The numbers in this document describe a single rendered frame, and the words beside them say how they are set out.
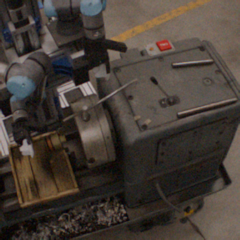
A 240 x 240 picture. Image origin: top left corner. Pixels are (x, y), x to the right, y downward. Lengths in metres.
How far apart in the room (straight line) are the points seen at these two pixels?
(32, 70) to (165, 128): 0.59
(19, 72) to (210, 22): 2.70
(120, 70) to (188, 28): 2.19
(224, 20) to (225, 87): 2.36
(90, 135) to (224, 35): 2.50
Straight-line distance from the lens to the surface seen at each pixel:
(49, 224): 2.11
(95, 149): 1.63
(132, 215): 2.14
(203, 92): 1.68
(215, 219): 2.77
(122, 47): 1.47
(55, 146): 1.72
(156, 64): 1.76
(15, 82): 1.59
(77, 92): 3.02
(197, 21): 3.96
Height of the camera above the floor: 2.55
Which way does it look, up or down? 56 degrees down
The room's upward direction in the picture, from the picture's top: 3 degrees counter-clockwise
